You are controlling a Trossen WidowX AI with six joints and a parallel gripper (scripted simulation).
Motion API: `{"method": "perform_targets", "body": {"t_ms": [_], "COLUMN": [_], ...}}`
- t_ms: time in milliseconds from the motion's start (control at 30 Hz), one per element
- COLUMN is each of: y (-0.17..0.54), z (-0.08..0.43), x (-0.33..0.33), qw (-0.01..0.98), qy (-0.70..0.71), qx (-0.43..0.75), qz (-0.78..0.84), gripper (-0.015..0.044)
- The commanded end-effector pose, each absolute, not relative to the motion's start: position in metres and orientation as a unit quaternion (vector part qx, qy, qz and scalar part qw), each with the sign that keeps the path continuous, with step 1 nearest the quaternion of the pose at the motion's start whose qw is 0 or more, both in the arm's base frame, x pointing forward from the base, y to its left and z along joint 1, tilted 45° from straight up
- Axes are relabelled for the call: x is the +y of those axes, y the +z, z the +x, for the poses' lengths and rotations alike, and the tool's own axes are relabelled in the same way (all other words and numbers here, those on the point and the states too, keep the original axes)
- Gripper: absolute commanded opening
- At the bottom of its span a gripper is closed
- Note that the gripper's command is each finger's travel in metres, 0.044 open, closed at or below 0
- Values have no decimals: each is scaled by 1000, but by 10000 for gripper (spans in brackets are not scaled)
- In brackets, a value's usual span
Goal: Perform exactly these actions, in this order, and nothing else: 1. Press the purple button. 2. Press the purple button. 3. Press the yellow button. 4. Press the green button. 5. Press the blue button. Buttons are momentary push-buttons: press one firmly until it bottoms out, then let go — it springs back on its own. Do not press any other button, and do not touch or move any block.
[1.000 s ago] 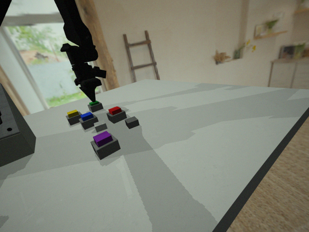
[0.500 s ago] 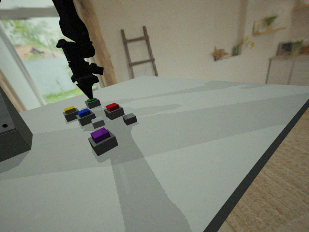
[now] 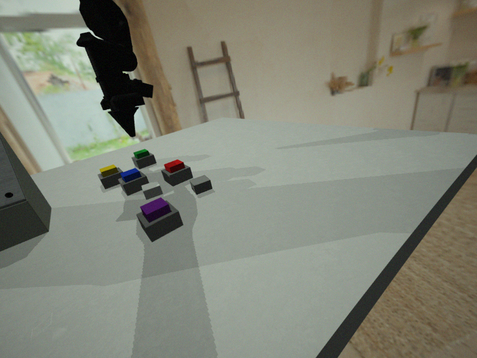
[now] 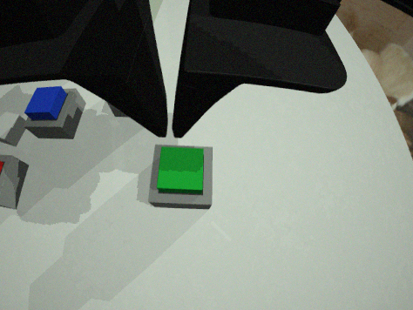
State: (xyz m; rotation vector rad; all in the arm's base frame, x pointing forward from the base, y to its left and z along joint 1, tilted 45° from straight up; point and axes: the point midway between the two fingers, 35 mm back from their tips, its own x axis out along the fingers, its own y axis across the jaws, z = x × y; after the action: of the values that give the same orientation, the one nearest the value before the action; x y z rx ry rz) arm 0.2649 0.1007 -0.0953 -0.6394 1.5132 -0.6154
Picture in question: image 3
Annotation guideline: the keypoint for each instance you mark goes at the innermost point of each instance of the blue button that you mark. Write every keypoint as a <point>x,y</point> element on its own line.
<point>132,181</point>

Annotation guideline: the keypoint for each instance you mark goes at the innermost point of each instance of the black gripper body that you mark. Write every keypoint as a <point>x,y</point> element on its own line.
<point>114,87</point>

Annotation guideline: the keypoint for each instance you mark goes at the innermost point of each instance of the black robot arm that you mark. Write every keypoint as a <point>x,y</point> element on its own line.
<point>107,21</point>

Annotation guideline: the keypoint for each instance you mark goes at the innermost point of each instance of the green button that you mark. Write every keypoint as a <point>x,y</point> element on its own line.
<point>143,159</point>

